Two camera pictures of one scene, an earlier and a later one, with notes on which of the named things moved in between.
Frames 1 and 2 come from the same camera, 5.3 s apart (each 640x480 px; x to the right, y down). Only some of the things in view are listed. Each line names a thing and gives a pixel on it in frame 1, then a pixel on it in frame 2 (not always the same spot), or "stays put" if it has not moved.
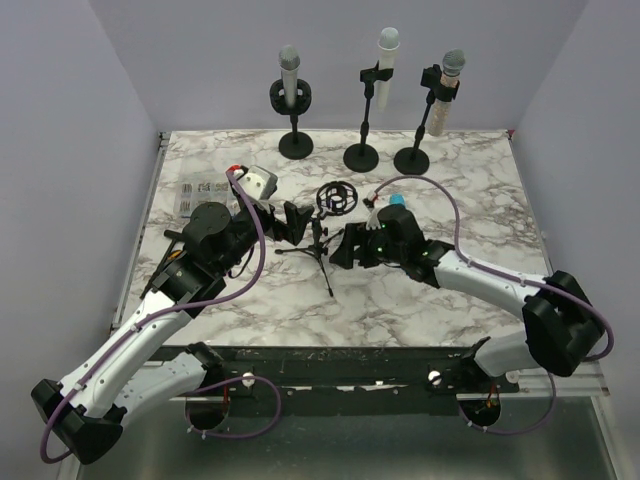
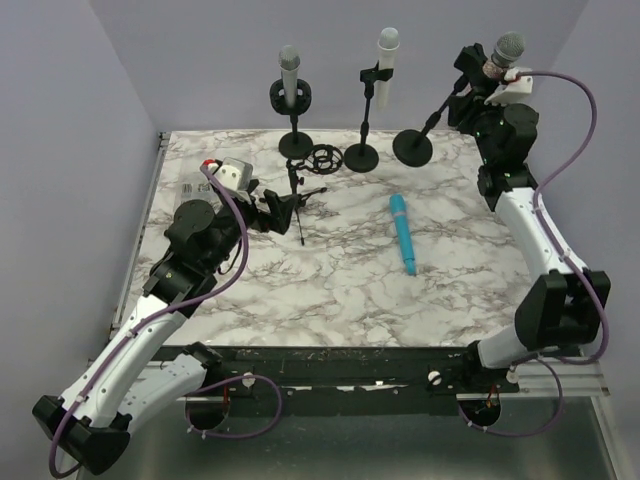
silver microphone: x=289 y=59 stays put
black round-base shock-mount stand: x=294 y=145 stays put
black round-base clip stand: x=363 y=157 stays put
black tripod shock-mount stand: x=333 y=198 to x=321 y=159
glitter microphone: x=453 y=62 to x=508 y=50
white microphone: x=388 y=41 stays put
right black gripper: x=344 y=256 to x=463 y=108
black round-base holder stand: x=411 y=161 to x=413 y=148
